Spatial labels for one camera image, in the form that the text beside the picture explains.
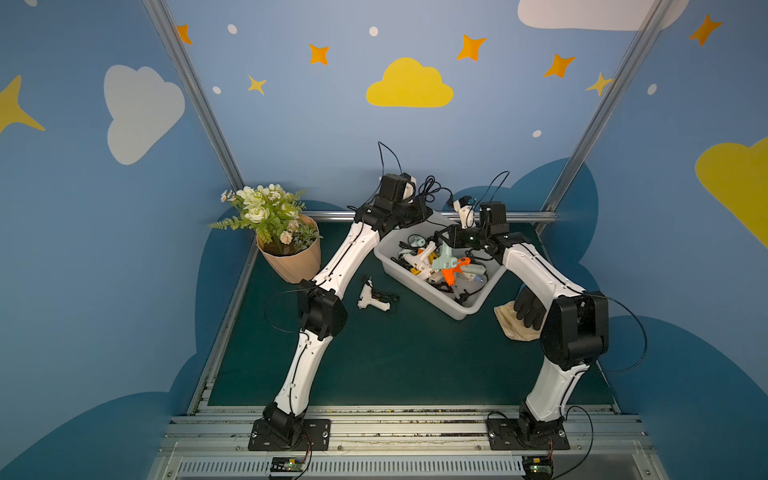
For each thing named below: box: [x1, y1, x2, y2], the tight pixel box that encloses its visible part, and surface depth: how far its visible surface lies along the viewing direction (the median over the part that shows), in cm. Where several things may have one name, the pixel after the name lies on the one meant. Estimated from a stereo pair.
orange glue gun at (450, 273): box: [442, 257, 471, 286], surface depth 98 cm
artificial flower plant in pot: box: [208, 184, 323, 283], surface depth 88 cm
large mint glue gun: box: [432, 241, 458, 270], surface depth 91 cm
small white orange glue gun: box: [403, 241, 437, 280], surface depth 103 cm
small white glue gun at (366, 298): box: [357, 276, 390, 312], surface depth 100 cm
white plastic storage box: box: [374, 218, 507, 320], surface depth 101 cm
